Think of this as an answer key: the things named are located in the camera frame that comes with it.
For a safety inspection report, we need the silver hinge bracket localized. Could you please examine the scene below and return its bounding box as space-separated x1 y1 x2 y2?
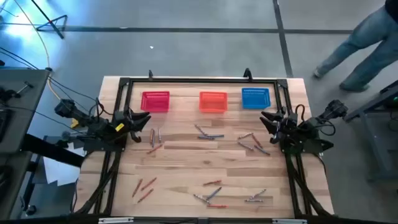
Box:
98 217 134 224
272 218 308 224

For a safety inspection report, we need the white paper sheet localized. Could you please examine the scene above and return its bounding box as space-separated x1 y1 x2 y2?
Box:
42 142 86 187

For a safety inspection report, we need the black tripod stand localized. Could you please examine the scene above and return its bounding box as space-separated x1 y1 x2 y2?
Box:
30 0 68 40

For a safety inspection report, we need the yellow cable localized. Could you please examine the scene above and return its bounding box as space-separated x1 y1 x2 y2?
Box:
12 0 75 122

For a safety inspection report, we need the black aluminium table frame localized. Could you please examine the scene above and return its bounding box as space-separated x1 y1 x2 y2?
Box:
71 76 336 224

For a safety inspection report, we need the orange plastic basket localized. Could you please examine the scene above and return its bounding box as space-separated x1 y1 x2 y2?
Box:
198 91 228 114

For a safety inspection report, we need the blue plastic basket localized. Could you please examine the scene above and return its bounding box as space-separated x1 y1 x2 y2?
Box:
241 87 271 110

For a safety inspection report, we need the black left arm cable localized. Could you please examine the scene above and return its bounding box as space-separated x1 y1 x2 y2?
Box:
88 97 113 124

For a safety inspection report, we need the black support beam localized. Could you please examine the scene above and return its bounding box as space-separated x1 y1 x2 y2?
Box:
21 133 85 169

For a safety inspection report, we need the person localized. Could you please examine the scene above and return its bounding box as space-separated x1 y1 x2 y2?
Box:
312 0 398 93

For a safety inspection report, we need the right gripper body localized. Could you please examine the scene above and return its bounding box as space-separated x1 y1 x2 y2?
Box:
270 107 299 146

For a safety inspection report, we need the gray metal table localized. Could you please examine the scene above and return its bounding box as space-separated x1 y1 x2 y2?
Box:
341 79 398 183

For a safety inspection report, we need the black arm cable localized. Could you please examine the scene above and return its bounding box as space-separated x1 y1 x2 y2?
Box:
294 103 307 123
88 97 113 124

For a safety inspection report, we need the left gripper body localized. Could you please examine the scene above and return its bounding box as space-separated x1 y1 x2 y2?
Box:
108 108 142 144

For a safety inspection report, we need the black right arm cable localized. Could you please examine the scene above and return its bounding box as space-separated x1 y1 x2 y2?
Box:
294 103 307 123

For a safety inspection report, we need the gray side table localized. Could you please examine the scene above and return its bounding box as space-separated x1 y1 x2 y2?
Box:
0 151 40 222
0 68 50 155

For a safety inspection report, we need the red plastic basket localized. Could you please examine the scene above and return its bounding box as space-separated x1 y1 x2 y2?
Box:
140 90 171 113

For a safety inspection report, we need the black clamp tool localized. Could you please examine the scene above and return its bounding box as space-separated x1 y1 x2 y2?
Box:
0 80 35 102

